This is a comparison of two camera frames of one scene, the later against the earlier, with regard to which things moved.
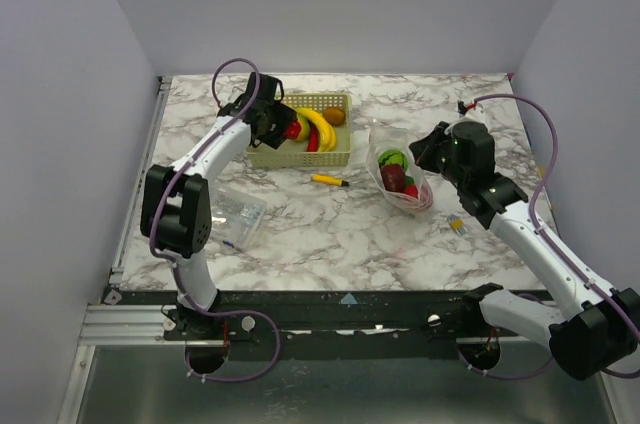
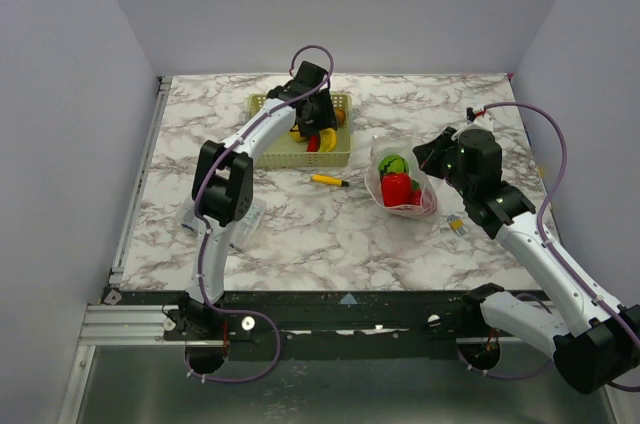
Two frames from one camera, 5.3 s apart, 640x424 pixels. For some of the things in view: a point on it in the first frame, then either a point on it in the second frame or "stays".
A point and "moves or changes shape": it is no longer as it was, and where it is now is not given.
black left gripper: (283, 116) to (325, 119)
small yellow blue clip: (457, 224) stays
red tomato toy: (293, 130) moves or changes shape
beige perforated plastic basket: (293, 153) stays
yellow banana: (328, 139) stays
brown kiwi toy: (334, 116) stays
